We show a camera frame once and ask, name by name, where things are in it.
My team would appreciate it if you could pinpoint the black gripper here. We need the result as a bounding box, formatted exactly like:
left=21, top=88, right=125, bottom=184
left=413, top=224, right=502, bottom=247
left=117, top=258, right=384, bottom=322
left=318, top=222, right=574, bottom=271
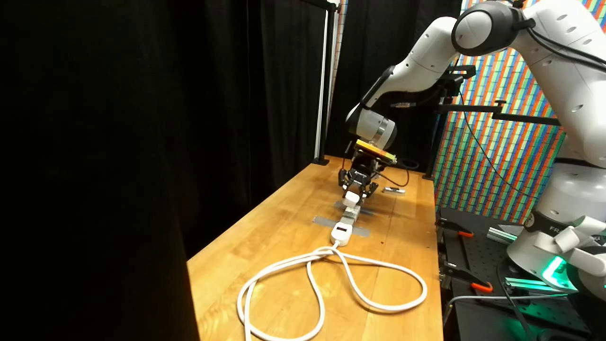
left=339, top=154, right=384, bottom=199

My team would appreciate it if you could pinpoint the white charger head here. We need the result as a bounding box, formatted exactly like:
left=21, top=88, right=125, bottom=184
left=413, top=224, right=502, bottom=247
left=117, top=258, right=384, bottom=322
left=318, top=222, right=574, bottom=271
left=343, top=192, right=362, bottom=207

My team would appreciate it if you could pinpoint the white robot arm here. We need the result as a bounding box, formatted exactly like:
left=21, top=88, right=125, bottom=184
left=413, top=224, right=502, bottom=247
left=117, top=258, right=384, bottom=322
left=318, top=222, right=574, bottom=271
left=346, top=0, right=606, bottom=203

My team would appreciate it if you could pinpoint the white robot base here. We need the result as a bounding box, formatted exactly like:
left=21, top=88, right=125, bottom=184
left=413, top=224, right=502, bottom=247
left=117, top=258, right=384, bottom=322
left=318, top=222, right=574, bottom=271
left=505, top=112, right=606, bottom=302

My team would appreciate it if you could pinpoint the small grey tape patch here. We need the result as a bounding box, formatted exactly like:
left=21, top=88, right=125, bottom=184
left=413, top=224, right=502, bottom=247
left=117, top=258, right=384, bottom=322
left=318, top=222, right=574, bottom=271
left=382, top=186, right=405, bottom=196

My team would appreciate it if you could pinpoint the white vertical pole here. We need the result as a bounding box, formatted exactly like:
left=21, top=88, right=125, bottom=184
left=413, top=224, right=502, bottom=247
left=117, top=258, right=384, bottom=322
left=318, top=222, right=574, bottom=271
left=312, top=0, right=341, bottom=165

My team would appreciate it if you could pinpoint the black curtain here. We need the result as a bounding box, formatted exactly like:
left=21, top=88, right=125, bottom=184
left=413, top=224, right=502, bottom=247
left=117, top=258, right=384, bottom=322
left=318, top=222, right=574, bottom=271
left=0, top=0, right=462, bottom=341

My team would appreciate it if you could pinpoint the grey duct tape far strip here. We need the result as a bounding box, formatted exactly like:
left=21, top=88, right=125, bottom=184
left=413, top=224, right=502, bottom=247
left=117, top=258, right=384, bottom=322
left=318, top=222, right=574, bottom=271
left=335, top=201, right=375, bottom=220

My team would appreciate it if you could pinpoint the grey duct tape strip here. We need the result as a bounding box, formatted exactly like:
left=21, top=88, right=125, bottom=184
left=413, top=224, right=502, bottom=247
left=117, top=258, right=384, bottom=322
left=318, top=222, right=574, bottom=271
left=335, top=201, right=375, bottom=220
left=314, top=216, right=369, bottom=237

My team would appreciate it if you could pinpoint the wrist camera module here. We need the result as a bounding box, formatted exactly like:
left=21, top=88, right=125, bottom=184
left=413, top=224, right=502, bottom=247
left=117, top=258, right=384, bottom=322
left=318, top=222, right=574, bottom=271
left=354, top=139, right=397, bottom=165

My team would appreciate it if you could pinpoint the grey duct tape near strip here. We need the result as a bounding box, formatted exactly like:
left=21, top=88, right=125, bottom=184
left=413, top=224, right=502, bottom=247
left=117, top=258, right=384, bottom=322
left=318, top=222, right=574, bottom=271
left=314, top=216, right=369, bottom=237

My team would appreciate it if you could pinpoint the orange handled clamp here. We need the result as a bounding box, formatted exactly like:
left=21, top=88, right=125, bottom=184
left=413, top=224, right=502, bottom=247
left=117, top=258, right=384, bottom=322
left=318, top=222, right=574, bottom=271
left=435, top=218, right=475, bottom=239
left=441, top=262, right=494, bottom=294

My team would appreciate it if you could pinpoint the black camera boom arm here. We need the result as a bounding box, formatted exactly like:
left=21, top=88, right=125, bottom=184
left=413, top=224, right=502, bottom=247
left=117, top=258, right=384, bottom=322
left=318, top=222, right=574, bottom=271
left=439, top=101, right=560, bottom=127

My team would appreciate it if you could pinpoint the orange handled clamp lower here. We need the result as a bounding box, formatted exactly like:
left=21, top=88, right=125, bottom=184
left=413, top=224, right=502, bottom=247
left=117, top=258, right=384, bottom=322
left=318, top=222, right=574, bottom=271
left=441, top=262, right=494, bottom=294

